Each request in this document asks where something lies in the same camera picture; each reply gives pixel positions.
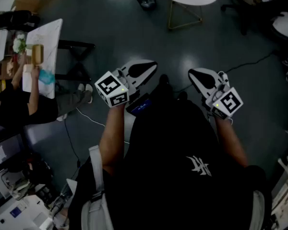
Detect black bag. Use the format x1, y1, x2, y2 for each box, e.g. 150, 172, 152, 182
0, 10, 41, 32

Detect cardboard box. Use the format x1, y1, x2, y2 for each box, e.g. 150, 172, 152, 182
11, 0, 41, 15

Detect black floor cable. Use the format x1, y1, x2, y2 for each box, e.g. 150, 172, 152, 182
63, 118, 81, 168
175, 51, 276, 93

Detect person's black trousers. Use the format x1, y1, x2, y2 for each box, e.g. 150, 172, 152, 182
155, 81, 195, 110

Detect person's right forearm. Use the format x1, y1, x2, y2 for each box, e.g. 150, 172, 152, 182
215, 117, 249, 168

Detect grey shoulder strap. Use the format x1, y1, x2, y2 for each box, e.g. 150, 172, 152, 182
80, 145, 115, 230
251, 190, 266, 230

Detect person's left forearm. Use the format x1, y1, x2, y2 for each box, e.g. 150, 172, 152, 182
98, 103, 135, 177

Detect black device with blue screen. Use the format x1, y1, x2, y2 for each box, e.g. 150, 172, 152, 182
126, 92, 152, 116

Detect white box with blue label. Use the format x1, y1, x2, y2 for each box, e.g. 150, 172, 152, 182
0, 196, 52, 230

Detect white flower bouquet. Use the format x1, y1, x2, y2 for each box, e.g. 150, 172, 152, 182
12, 34, 27, 55

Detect black office chair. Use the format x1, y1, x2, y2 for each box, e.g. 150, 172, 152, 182
220, 0, 288, 41

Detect person's black t-shirt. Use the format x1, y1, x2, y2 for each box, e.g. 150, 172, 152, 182
67, 97, 273, 230

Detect white marble table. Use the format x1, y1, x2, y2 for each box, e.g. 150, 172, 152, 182
22, 18, 96, 99

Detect teal cloth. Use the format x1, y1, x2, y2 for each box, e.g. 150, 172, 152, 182
39, 69, 56, 85

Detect cluttered white desk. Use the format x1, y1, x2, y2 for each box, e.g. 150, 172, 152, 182
0, 133, 77, 230

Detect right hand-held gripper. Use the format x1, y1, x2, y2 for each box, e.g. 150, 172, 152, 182
188, 68, 244, 119

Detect white floor cable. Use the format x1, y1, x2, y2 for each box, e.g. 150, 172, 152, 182
75, 106, 106, 128

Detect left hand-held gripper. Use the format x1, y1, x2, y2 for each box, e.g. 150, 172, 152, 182
95, 59, 158, 108

